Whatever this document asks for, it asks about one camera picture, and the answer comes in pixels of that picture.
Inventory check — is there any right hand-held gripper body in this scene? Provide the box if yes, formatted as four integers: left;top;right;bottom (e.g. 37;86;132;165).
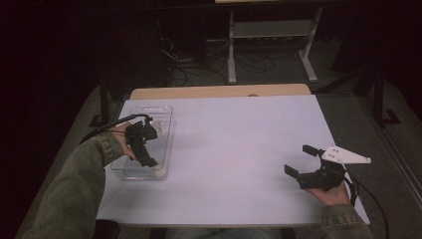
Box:
296;144;372;192

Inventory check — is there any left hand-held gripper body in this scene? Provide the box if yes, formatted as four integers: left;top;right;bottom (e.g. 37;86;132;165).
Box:
124;115;159;157

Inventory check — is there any clear plastic tray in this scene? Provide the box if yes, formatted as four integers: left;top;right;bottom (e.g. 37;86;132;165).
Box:
109;105;177;182

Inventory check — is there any person's left hand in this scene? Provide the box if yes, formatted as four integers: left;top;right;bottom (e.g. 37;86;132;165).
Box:
113;121;138;161

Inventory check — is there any person's right hand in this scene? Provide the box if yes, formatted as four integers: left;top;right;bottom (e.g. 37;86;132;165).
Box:
305;181;351;207

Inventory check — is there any black metal stand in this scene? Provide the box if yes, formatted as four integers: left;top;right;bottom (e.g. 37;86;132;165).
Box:
89;78;111;131
371;64;401;128

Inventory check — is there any white table cover sheet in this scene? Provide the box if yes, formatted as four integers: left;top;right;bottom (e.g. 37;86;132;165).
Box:
96;94;371;228

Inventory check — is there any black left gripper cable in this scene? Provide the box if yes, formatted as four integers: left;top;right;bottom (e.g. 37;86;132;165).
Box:
79;113;154;144

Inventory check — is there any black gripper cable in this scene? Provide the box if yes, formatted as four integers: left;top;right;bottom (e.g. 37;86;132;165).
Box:
79;113;154;144
342;169;389;239

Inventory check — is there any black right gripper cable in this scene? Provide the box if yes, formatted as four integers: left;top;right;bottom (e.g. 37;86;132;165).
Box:
342;169;389;239

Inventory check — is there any tangle of floor cables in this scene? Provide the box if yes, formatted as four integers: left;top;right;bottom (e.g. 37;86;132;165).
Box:
158;35;278;88

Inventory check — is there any white metal desk frame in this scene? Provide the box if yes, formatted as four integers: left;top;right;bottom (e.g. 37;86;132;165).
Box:
227;6;323;85

